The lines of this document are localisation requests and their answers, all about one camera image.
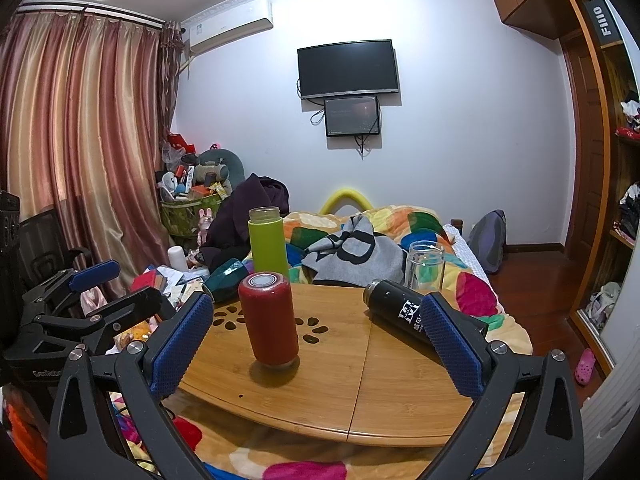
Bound grey bag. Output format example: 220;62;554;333
587;282;622;323

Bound green woven basket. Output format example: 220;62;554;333
160;195;223;238

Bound grey plush toy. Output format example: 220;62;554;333
192;147;246;192

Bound pink bunny doll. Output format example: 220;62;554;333
196;207;215;242

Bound white air conditioner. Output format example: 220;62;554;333
182;0;275;56

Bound black speaker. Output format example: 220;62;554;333
0;191;21;361

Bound white wardrobe door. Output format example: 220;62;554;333
580;305;640;480

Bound black wall television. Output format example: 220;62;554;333
297;39;399;100

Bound pink clog shoe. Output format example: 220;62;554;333
574;348;597;386

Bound green bottle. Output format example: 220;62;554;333
248;206;289;281

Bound small wall monitor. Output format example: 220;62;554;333
324;95;381;137

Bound dark teal cup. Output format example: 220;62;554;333
202;258;249;303

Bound pink striped curtain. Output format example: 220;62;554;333
0;10;182;303

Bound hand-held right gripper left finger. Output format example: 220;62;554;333
47;290;216;480

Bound clear glass cup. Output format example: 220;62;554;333
405;241;446;293

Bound red bag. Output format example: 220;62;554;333
167;132;197;157

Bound bamboo folding table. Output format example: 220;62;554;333
177;282;501;448

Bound black printed sign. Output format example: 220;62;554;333
582;0;624;48

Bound black monitor cable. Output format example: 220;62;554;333
354;132;382;159

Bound curtain rail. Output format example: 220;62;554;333
15;0;167;28

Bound colourful patterned blanket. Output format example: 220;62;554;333
0;205;533;480

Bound brown wooden door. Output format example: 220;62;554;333
562;35;615;263

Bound red bottle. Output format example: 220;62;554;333
237;271;300;367

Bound grey and black garment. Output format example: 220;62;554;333
300;214;408;288

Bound yellow foam arch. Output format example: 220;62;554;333
319;189;373;217

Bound scattered paper cards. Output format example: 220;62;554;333
131;264;211;311

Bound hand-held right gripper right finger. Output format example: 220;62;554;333
421;291;586;480

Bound dark purple garment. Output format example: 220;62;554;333
202;173;291;272

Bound pile of clothes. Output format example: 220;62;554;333
612;182;640;241

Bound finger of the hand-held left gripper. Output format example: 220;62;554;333
31;260;121;318
80;287;177;353

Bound grey backpack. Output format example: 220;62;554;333
467;209;508;275

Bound black office chair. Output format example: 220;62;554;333
17;208;93;307

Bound black bottle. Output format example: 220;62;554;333
363;280;490;348

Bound wooden shelf unit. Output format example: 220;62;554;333
555;0;640;376

